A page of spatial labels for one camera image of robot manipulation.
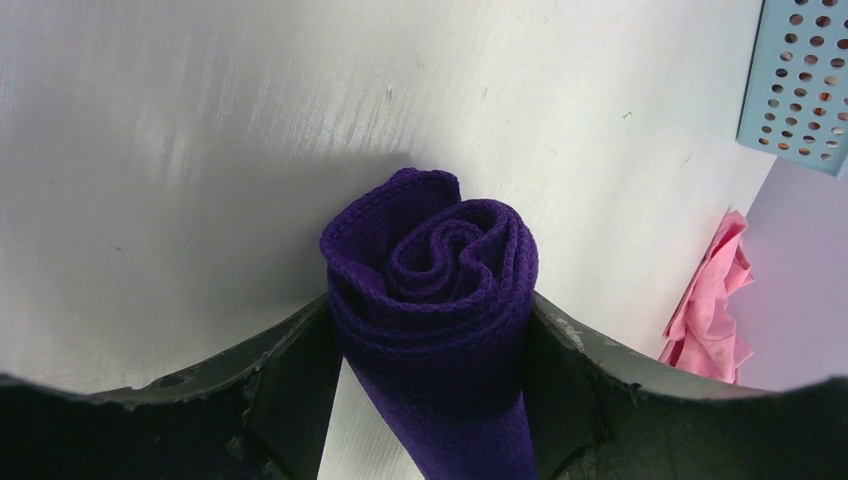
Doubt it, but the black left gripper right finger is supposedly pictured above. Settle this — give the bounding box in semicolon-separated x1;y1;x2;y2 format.
523;296;847;479

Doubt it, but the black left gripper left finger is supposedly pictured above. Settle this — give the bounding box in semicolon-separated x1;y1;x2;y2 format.
1;297;342;479

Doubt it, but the purple cloth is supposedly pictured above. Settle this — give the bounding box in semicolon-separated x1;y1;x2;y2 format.
320;168;538;479

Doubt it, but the crumpled pink cloth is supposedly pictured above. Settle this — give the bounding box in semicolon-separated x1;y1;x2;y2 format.
659;211;753;384

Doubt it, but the blue perforated plastic basket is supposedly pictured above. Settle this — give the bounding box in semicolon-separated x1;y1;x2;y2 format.
736;0;847;178

